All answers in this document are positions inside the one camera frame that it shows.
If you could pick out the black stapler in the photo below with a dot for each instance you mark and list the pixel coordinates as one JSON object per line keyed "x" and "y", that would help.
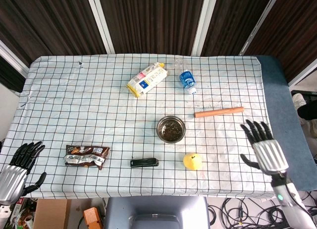
{"x": 143, "y": 162}

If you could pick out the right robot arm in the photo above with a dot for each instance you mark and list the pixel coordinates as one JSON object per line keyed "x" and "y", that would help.
{"x": 287, "y": 201}

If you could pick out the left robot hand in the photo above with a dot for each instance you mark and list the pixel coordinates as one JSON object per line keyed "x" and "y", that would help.
{"x": 12, "y": 179}

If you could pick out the white and yellow package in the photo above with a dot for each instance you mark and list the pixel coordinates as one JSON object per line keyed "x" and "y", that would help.
{"x": 146, "y": 81}

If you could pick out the brown snack bag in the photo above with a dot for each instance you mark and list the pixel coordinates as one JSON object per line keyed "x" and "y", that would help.
{"x": 86, "y": 157}

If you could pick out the wooden rolling pin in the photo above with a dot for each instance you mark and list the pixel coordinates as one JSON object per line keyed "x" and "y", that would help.
{"x": 218, "y": 112}

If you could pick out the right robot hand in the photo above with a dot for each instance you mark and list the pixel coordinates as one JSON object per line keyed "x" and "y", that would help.
{"x": 270, "y": 154}

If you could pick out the metal bowl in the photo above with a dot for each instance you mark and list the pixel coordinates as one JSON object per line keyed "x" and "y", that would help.
{"x": 171, "y": 130}

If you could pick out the yellow pear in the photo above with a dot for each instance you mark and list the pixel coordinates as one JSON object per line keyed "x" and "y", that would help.
{"x": 192, "y": 162}

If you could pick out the white frame post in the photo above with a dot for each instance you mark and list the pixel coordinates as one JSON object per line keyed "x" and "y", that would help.
{"x": 204, "y": 23}
{"x": 12, "y": 56}
{"x": 304, "y": 76}
{"x": 100, "y": 20}
{"x": 260, "y": 23}

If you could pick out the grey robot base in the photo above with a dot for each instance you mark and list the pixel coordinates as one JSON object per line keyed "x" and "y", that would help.
{"x": 156, "y": 209}

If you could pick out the white grid tablecloth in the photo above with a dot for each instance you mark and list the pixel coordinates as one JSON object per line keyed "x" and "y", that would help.
{"x": 74, "y": 102}

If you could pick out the dark brown curtain panel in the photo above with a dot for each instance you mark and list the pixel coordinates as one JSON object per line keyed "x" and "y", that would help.
{"x": 297, "y": 28}
{"x": 153, "y": 20}
{"x": 49, "y": 20}
{"x": 230, "y": 20}

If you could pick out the plastic bottle with blue label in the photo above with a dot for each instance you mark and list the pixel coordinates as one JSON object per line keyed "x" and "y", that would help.
{"x": 187, "y": 80}

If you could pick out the orange object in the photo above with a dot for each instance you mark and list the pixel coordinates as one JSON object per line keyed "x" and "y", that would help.
{"x": 92, "y": 217}

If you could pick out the cardboard box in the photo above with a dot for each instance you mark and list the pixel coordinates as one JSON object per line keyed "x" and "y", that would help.
{"x": 49, "y": 214}

